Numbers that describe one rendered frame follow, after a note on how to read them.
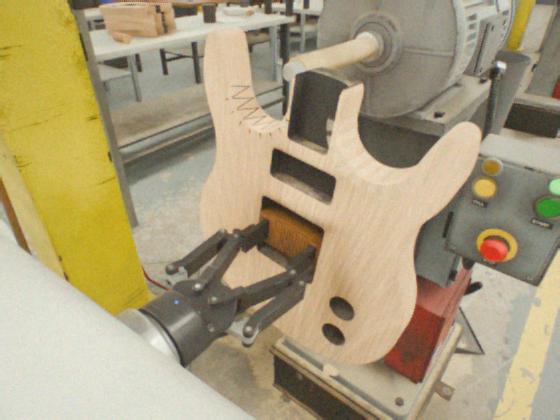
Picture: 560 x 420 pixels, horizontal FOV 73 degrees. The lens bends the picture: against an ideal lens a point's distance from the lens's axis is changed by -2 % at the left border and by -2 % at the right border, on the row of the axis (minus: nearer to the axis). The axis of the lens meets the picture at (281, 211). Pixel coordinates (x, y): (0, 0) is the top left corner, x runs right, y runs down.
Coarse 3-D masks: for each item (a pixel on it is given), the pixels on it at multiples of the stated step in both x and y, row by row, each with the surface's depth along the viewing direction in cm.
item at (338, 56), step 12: (324, 48) 52; (336, 48) 53; (348, 48) 54; (360, 48) 56; (372, 48) 59; (300, 60) 48; (312, 60) 48; (324, 60) 50; (336, 60) 52; (348, 60) 54; (360, 60) 59
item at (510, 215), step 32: (480, 160) 59; (512, 160) 57; (544, 160) 57; (512, 192) 58; (544, 192) 55; (480, 224) 63; (512, 224) 60; (544, 224) 57; (480, 256) 66; (512, 256) 62; (544, 256) 59
